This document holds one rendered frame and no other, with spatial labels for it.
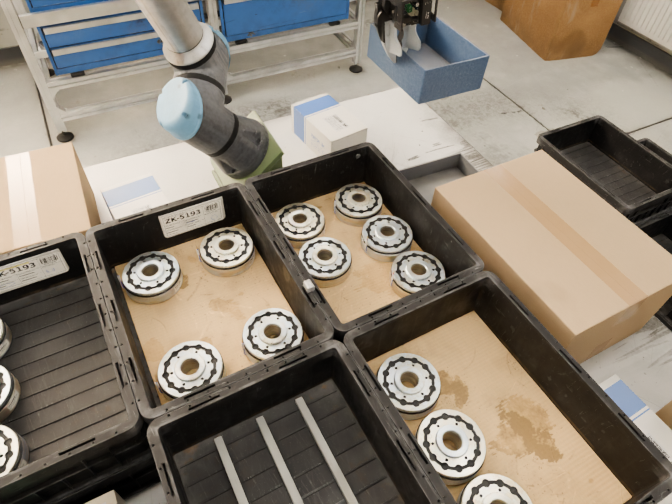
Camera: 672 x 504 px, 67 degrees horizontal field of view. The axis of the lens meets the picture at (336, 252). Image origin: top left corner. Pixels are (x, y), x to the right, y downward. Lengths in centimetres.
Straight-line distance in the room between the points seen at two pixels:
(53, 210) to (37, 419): 44
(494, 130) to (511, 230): 192
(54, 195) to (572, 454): 108
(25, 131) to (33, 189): 183
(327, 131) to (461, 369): 75
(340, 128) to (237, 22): 152
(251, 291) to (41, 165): 58
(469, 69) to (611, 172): 107
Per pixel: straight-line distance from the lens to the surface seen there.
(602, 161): 206
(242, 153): 121
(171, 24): 113
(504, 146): 284
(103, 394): 92
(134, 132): 285
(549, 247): 104
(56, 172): 127
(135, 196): 126
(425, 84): 100
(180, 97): 115
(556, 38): 366
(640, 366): 122
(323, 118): 144
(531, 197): 113
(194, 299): 97
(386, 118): 162
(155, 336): 95
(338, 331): 80
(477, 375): 91
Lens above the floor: 160
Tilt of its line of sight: 49 degrees down
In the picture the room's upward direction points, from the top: 4 degrees clockwise
